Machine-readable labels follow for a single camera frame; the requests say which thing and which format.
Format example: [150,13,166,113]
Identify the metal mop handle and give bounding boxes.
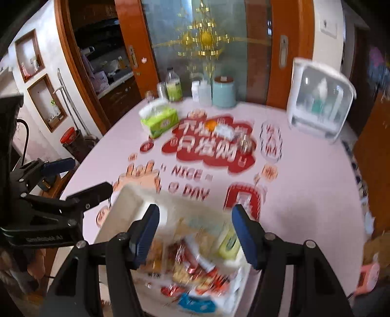
[56,69,92,138]

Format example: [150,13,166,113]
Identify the red lid trash can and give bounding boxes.
[60,127,92,159]

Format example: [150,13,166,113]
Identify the white bottle sterilizer appliance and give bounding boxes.
[286,57,356,144]

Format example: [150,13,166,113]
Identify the green tissue box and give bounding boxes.
[138,102,180,139]

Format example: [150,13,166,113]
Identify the blue snack packet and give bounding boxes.
[177,293,215,313]

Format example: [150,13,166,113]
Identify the orange cake packet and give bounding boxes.
[205,120,236,140]

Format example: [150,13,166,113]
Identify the white plastic bottle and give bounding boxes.
[197,80,213,107]

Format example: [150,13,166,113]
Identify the green label plastic bottle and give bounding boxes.
[165,68,183,102]

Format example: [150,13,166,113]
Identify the black cable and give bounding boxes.
[17,120,31,162]

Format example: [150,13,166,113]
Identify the white storage bin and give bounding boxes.
[93,183,253,317]

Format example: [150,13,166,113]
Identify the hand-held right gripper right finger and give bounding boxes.
[231,204,348,317]

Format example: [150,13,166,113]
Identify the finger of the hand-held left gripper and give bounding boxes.
[11,158,76,196]
[23,182,114,228]

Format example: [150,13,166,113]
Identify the kitchen counter cabinet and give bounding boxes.
[97,71,142,122]

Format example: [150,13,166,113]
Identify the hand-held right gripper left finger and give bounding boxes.
[39,204,160,317]

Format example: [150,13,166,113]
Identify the pink plastic stool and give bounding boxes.
[355,263,381,296]

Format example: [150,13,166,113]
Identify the glass sliding door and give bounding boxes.
[115,0,314,110]

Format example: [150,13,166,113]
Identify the light blue canister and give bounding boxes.
[212,76,236,107]

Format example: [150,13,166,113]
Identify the white wall switch plate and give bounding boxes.
[320,18,337,39]

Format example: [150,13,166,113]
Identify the wooden framed wall niche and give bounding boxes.
[27,74,68,132]
[15,29,46,83]

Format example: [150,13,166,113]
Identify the pile of mixed snack wrappers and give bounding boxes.
[143,213,244,314]

